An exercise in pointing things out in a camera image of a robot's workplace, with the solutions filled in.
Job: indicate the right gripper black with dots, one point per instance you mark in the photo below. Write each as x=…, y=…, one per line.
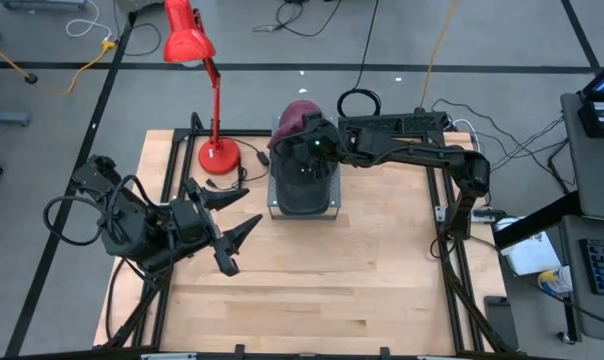
x=322, y=140

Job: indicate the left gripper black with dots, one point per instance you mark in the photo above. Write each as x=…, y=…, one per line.
x=222, y=240

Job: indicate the dark grey cap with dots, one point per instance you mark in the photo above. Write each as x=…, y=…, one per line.
x=302, y=195

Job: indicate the maroon cap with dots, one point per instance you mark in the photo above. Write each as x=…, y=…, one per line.
x=292, y=117

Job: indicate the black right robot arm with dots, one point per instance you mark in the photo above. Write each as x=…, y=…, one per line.
x=422, y=155

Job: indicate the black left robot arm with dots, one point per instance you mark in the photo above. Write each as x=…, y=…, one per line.
x=127, y=225

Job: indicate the grey metal mesh rack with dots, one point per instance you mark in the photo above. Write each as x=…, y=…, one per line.
x=334, y=200

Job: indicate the black perforated tray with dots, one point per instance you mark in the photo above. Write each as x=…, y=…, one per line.
x=397, y=122

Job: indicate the red desk lamp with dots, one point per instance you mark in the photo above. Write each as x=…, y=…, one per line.
x=187, y=35

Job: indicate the small grey adapter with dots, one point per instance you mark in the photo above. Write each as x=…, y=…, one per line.
x=487, y=215

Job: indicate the black flat bar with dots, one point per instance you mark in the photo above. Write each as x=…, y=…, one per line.
x=532, y=225

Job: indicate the white paper sheet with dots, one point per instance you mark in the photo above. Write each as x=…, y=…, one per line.
x=532, y=255

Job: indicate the white yellow bottle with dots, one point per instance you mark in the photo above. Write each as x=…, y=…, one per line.
x=557, y=280

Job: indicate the grey cart top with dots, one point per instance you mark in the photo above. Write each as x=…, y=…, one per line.
x=592, y=170

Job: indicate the black box device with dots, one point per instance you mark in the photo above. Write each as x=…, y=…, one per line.
x=602, y=120

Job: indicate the grey desk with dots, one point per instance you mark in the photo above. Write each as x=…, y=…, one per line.
x=572, y=310

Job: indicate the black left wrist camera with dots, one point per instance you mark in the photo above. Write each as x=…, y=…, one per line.
x=189, y=216

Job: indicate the silver metal bracket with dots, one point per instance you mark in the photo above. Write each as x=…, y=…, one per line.
x=440, y=213

